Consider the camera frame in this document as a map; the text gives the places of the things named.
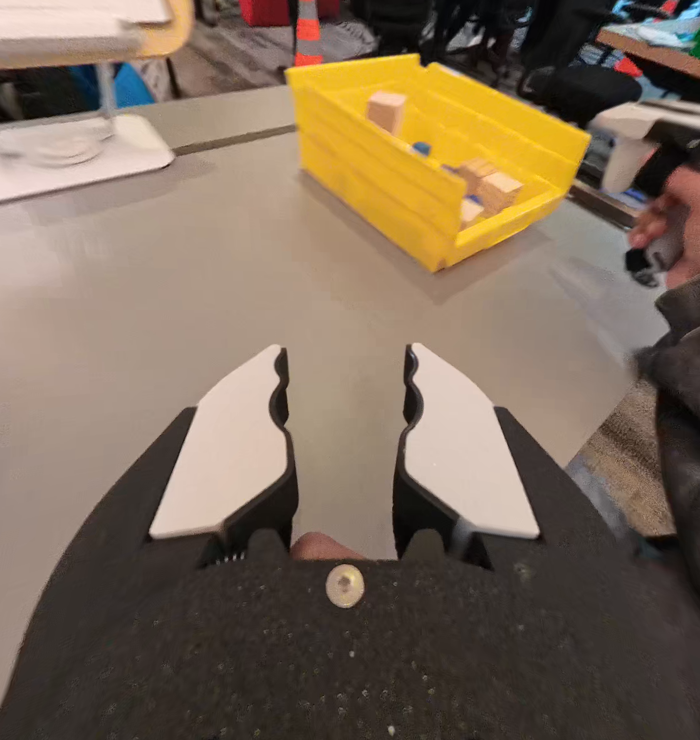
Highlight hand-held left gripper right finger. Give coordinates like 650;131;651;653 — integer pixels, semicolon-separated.
392;343;541;560

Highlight orange traffic cone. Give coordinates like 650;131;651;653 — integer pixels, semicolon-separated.
294;0;326;67

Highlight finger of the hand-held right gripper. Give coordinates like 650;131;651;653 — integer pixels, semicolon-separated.
591;104;658;195

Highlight wooden table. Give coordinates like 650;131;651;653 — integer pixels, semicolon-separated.
594;26;700;89

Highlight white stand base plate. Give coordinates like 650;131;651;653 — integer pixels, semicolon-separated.
0;64;175;207

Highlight pile of mixed wooden cubes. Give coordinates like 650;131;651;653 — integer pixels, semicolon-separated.
366;91;525;230

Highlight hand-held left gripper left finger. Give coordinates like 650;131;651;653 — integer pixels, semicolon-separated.
148;345;300;551

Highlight yellow plastic box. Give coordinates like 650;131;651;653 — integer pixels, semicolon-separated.
284;53;592;274

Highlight black office chair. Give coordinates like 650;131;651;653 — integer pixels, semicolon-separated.
516;62;643;129

